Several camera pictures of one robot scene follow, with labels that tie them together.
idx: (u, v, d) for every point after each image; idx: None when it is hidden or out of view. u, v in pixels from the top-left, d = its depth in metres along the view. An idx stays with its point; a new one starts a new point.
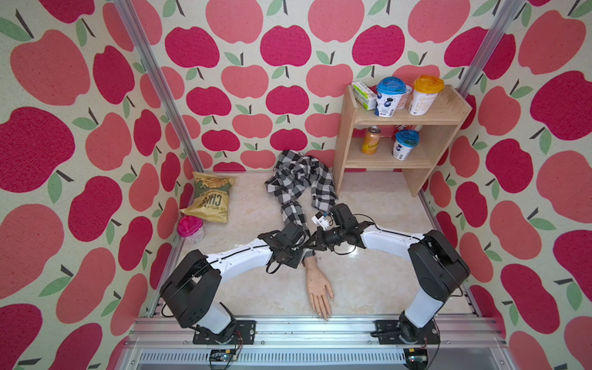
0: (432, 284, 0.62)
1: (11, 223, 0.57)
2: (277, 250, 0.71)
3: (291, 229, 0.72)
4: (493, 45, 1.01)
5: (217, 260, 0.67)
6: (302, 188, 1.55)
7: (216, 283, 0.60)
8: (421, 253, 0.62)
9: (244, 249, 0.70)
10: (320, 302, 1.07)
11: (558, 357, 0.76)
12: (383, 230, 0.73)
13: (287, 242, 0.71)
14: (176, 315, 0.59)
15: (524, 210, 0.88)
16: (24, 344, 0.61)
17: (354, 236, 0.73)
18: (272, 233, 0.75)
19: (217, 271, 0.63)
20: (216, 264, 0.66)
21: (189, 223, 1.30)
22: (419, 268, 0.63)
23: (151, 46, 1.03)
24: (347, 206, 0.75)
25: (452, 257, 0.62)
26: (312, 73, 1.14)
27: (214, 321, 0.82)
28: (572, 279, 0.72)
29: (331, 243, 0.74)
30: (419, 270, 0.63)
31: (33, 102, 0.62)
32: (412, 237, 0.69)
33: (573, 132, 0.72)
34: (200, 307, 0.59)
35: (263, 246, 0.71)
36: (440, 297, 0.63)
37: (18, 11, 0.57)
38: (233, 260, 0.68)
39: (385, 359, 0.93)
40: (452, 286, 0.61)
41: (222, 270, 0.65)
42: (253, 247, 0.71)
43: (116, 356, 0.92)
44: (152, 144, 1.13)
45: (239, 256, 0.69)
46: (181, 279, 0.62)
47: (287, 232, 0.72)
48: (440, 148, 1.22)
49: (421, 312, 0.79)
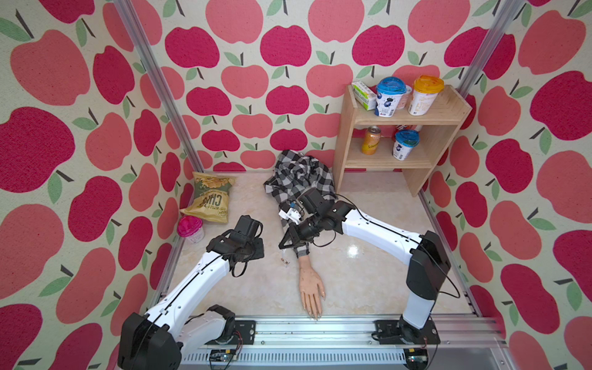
0: (421, 286, 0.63)
1: (11, 223, 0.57)
2: (235, 253, 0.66)
3: (244, 223, 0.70)
4: (493, 45, 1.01)
5: (162, 312, 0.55)
6: (303, 189, 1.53)
7: (169, 339, 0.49)
8: (421, 260, 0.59)
9: (193, 277, 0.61)
10: (311, 301, 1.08)
11: (558, 357, 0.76)
12: (371, 222, 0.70)
13: (244, 239, 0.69)
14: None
15: (525, 210, 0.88)
16: (24, 344, 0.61)
17: (331, 220, 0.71)
18: (223, 235, 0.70)
19: (166, 328, 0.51)
20: (162, 317, 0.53)
21: (189, 223, 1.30)
22: (412, 270, 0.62)
23: (151, 46, 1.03)
24: (316, 191, 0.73)
25: (443, 259, 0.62)
26: (312, 73, 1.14)
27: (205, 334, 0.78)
28: (572, 279, 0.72)
29: (309, 234, 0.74)
30: (411, 272, 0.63)
31: (34, 102, 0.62)
32: (410, 240, 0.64)
33: (573, 132, 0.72)
34: (166, 363, 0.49)
35: (213, 260, 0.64)
36: (426, 295, 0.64)
37: (18, 11, 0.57)
38: (182, 302, 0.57)
39: (385, 360, 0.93)
40: (438, 284, 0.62)
41: (171, 321, 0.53)
42: (202, 270, 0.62)
43: (116, 356, 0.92)
44: (151, 144, 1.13)
45: (186, 294, 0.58)
46: (132, 348, 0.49)
47: (240, 228, 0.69)
48: (440, 147, 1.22)
49: (417, 313, 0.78)
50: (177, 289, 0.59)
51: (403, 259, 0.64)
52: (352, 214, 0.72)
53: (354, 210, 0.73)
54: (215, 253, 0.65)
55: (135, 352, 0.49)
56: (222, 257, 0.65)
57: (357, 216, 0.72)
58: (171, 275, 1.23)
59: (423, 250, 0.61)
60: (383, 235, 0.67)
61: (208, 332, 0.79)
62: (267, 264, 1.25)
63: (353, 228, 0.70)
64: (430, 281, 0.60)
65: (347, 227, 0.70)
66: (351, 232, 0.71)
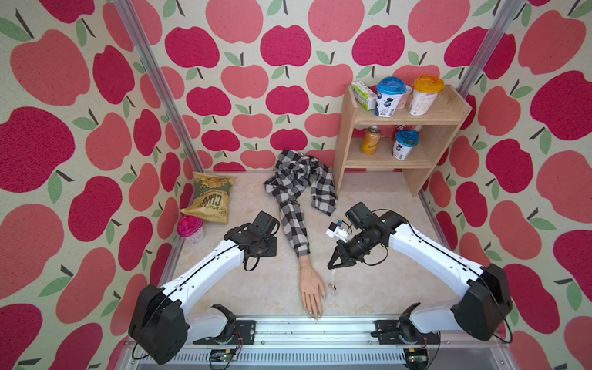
0: (470, 321, 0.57)
1: (11, 223, 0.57)
2: (250, 244, 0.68)
3: (263, 219, 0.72)
4: (493, 45, 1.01)
5: (177, 287, 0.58)
6: (302, 189, 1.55)
7: (179, 314, 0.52)
8: (480, 294, 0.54)
9: (208, 261, 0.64)
10: (312, 301, 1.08)
11: (558, 357, 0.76)
12: (423, 241, 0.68)
13: (261, 233, 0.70)
14: (151, 354, 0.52)
15: (525, 210, 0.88)
16: (24, 344, 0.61)
17: (377, 229, 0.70)
18: (240, 227, 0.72)
19: (178, 304, 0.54)
20: (176, 293, 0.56)
21: (189, 223, 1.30)
22: (467, 305, 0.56)
23: (151, 46, 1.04)
24: (363, 204, 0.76)
25: (505, 297, 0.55)
26: (312, 73, 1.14)
27: (207, 328, 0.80)
28: (572, 279, 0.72)
29: (358, 253, 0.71)
30: (464, 306, 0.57)
31: (33, 101, 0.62)
32: (469, 270, 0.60)
33: (573, 132, 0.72)
34: (173, 340, 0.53)
35: (230, 249, 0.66)
36: (475, 334, 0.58)
37: (18, 11, 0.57)
38: (196, 281, 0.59)
39: (386, 360, 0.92)
40: (495, 324, 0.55)
41: (183, 298, 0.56)
42: (218, 255, 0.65)
43: (116, 357, 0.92)
44: (151, 144, 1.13)
45: (200, 274, 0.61)
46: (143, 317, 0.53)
47: (258, 223, 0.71)
48: (441, 148, 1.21)
49: (432, 325, 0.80)
50: (193, 269, 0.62)
51: (457, 287, 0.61)
52: (403, 228, 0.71)
53: (406, 226, 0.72)
54: (233, 242, 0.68)
55: (146, 322, 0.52)
56: (237, 247, 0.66)
57: (408, 232, 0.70)
58: (171, 276, 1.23)
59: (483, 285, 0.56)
60: (435, 257, 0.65)
61: (208, 328, 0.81)
62: (267, 265, 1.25)
63: (402, 243, 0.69)
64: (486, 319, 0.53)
65: (394, 240, 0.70)
66: (400, 247, 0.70)
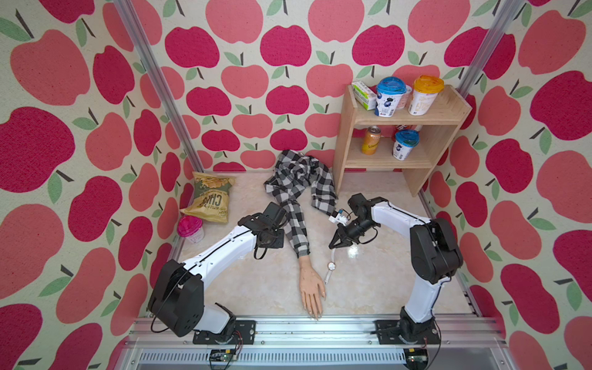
0: (421, 264, 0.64)
1: (11, 223, 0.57)
2: (262, 230, 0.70)
3: (273, 209, 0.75)
4: (493, 45, 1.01)
5: (196, 264, 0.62)
6: (302, 188, 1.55)
7: (200, 287, 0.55)
8: (421, 232, 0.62)
9: (224, 243, 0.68)
10: (312, 301, 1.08)
11: (558, 357, 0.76)
12: (393, 208, 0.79)
13: (271, 222, 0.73)
14: (171, 327, 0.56)
15: (525, 211, 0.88)
16: (24, 344, 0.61)
17: (364, 206, 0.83)
18: (252, 216, 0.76)
19: (200, 277, 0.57)
20: (196, 267, 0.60)
21: (189, 223, 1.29)
22: (414, 246, 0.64)
23: (151, 46, 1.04)
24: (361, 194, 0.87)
25: (450, 246, 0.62)
26: (312, 73, 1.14)
27: (213, 321, 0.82)
28: (571, 279, 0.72)
29: (354, 233, 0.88)
30: (412, 247, 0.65)
31: (33, 102, 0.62)
32: (418, 220, 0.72)
33: (573, 132, 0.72)
34: (190, 313, 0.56)
35: (244, 233, 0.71)
36: (427, 277, 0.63)
37: (18, 11, 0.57)
38: (214, 260, 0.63)
39: (386, 360, 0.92)
40: (441, 270, 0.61)
41: (203, 272, 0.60)
42: (234, 237, 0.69)
43: (116, 357, 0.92)
44: (151, 143, 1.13)
45: (218, 253, 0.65)
46: (164, 291, 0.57)
47: (268, 213, 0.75)
48: (441, 148, 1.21)
49: (418, 305, 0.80)
50: (211, 249, 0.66)
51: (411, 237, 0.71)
52: (381, 203, 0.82)
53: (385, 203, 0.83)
54: (245, 228, 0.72)
55: (166, 296, 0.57)
56: (250, 231, 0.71)
57: (383, 204, 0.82)
58: None
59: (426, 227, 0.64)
60: (398, 216, 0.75)
61: (213, 321, 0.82)
62: (267, 265, 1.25)
63: (379, 212, 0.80)
64: (427, 256, 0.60)
65: (376, 211, 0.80)
66: (378, 216, 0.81)
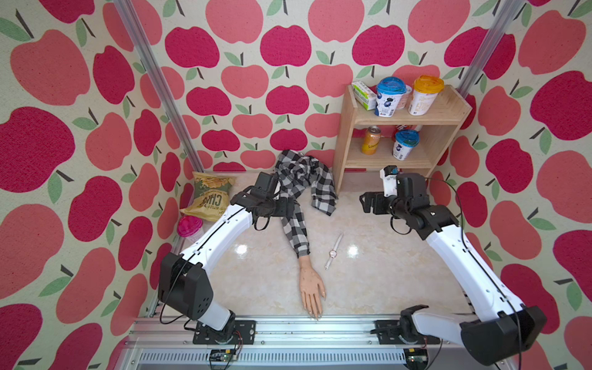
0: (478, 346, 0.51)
1: (11, 224, 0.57)
2: (257, 206, 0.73)
3: (264, 179, 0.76)
4: (493, 45, 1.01)
5: (195, 253, 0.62)
6: (302, 188, 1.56)
7: (203, 275, 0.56)
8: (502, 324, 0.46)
9: (220, 225, 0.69)
10: (312, 301, 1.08)
11: (558, 357, 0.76)
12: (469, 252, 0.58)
13: (264, 194, 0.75)
14: (185, 313, 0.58)
15: (524, 211, 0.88)
16: (23, 344, 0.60)
17: (421, 219, 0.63)
18: (244, 192, 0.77)
19: (200, 265, 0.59)
20: (196, 257, 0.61)
21: (189, 223, 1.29)
22: (482, 331, 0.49)
23: (151, 46, 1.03)
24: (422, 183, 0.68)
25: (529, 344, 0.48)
26: (312, 73, 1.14)
27: (216, 314, 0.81)
28: (572, 279, 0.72)
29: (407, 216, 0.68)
30: (479, 328, 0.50)
31: (34, 102, 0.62)
32: (506, 301, 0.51)
33: (573, 132, 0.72)
34: (201, 297, 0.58)
35: (239, 212, 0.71)
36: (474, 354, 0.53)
37: (18, 11, 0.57)
38: (213, 244, 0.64)
39: (386, 359, 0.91)
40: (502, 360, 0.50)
41: (203, 260, 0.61)
42: (228, 219, 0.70)
43: (116, 357, 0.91)
44: (152, 143, 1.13)
45: (215, 238, 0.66)
46: (169, 282, 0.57)
47: (260, 185, 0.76)
48: (441, 148, 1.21)
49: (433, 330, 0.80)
50: (206, 234, 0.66)
51: (479, 308, 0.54)
52: (450, 230, 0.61)
53: (456, 228, 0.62)
54: (240, 206, 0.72)
55: (172, 287, 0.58)
56: (246, 210, 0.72)
57: (456, 236, 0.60)
58: None
59: (515, 321, 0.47)
60: (475, 274, 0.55)
61: (215, 316, 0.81)
62: (266, 265, 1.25)
63: (442, 244, 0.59)
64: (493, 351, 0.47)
65: (435, 237, 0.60)
66: (437, 245, 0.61)
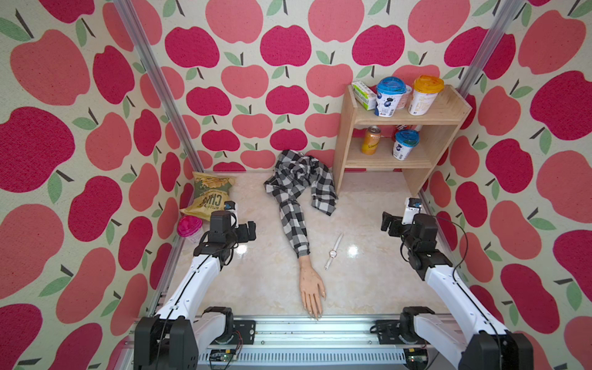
0: None
1: (11, 223, 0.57)
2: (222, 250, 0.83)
3: (217, 223, 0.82)
4: (493, 45, 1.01)
5: (173, 307, 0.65)
6: (302, 188, 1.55)
7: (187, 327, 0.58)
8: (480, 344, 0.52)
9: (191, 277, 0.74)
10: (312, 301, 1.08)
11: (558, 357, 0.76)
12: (458, 285, 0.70)
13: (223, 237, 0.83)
14: None
15: (525, 210, 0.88)
16: (24, 344, 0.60)
17: (419, 261, 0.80)
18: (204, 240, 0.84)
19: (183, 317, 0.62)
20: (175, 311, 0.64)
21: (190, 223, 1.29)
22: (472, 357, 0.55)
23: (151, 46, 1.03)
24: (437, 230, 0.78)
25: None
26: (312, 73, 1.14)
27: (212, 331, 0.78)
28: (572, 279, 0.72)
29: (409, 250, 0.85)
30: (469, 354, 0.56)
31: (34, 101, 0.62)
32: (489, 323, 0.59)
33: (573, 132, 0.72)
34: (189, 354, 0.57)
35: (206, 260, 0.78)
36: None
37: (18, 11, 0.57)
38: (189, 295, 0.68)
39: (386, 360, 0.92)
40: None
41: (184, 311, 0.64)
42: (198, 268, 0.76)
43: (116, 357, 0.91)
44: (152, 143, 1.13)
45: (190, 289, 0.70)
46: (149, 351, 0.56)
47: (216, 229, 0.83)
48: (441, 148, 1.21)
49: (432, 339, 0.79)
50: (179, 290, 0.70)
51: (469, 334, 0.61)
52: (443, 268, 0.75)
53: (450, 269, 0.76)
54: (204, 256, 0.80)
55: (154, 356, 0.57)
56: (212, 257, 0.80)
57: (447, 272, 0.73)
58: (171, 276, 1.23)
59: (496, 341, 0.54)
60: (462, 301, 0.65)
61: (213, 329, 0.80)
62: (266, 265, 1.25)
63: (437, 280, 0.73)
64: None
65: (432, 274, 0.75)
66: (433, 280, 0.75)
